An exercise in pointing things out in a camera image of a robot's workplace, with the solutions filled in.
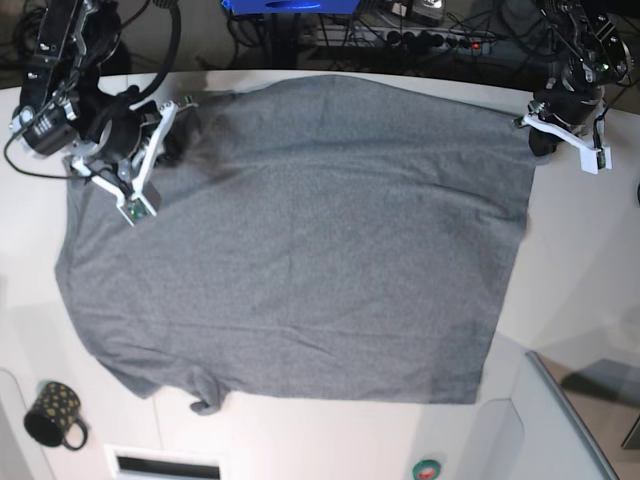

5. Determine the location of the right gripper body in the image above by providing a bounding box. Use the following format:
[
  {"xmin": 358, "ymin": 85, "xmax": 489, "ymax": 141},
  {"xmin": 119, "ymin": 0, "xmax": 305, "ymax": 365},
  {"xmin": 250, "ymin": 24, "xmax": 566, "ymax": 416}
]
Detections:
[{"xmin": 79, "ymin": 97, "xmax": 155, "ymax": 163}]

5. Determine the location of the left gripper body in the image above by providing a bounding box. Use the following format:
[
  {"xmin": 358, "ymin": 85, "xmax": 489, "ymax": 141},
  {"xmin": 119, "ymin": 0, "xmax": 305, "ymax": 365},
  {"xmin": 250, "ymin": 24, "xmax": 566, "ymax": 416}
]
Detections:
[{"xmin": 534, "ymin": 86, "xmax": 602, "ymax": 134}]

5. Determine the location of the grey t-shirt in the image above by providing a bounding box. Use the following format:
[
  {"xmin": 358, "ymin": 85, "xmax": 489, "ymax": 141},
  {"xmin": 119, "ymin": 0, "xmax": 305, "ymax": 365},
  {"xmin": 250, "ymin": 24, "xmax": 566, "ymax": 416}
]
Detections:
[{"xmin": 55, "ymin": 76, "xmax": 536, "ymax": 415}]

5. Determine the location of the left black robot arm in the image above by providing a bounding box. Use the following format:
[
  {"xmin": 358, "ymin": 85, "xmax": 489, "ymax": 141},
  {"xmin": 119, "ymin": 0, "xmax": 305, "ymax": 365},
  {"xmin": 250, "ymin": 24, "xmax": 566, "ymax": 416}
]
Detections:
[{"xmin": 519, "ymin": 1, "xmax": 633, "ymax": 173}]

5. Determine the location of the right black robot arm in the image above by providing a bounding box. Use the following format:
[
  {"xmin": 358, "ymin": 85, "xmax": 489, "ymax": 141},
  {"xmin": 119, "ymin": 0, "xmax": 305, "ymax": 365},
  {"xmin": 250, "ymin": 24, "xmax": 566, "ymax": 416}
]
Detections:
[{"xmin": 10, "ymin": 1, "xmax": 182, "ymax": 164}]

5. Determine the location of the black power strip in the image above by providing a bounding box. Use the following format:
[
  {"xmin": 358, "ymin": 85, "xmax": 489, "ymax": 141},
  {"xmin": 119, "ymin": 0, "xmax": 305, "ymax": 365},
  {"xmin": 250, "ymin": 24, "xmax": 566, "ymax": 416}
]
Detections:
[{"xmin": 384, "ymin": 30, "xmax": 497, "ymax": 55}]

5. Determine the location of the blue box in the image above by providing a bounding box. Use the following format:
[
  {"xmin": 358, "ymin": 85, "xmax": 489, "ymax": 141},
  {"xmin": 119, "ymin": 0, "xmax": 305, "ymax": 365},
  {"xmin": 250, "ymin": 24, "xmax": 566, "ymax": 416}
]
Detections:
[{"xmin": 221, "ymin": 0, "xmax": 359, "ymax": 15}]

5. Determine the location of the black mug with yellow pattern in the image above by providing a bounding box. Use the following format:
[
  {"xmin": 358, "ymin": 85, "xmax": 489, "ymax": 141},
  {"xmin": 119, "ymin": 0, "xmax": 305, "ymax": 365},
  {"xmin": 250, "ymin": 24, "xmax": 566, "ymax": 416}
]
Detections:
[{"xmin": 23, "ymin": 382, "xmax": 88, "ymax": 451}]

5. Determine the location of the white slotted panel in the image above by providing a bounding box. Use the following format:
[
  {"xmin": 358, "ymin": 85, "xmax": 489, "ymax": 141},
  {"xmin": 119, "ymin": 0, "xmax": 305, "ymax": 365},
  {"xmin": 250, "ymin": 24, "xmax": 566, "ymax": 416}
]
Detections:
[{"xmin": 104, "ymin": 445, "xmax": 223, "ymax": 479}]

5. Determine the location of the red green round button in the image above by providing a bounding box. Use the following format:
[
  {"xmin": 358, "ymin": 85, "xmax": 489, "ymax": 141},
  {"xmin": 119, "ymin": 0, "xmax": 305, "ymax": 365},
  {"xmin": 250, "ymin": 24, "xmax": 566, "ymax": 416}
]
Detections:
[{"xmin": 411, "ymin": 459, "xmax": 442, "ymax": 480}]

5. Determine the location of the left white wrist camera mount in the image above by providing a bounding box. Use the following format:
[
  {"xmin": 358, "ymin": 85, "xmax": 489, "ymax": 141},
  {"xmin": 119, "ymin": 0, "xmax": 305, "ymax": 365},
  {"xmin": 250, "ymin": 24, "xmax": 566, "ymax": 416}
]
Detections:
[{"xmin": 513, "ymin": 100, "xmax": 612, "ymax": 175}]

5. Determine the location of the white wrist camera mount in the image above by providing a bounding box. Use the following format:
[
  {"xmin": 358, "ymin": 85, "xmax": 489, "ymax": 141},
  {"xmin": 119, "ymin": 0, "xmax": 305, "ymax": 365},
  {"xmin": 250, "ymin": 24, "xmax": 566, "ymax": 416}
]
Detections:
[
  {"xmin": 66, "ymin": 96, "xmax": 197, "ymax": 226},
  {"xmin": 513, "ymin": 100, "xmax": 612, "ymax": 175}
]

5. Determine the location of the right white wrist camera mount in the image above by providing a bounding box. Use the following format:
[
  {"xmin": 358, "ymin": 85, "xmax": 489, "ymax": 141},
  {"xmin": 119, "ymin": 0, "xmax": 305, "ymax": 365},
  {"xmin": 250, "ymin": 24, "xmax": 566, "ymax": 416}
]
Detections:
[{"xmin": 66, "ymin": 96, "xmax": 197, "ymax": 226}]

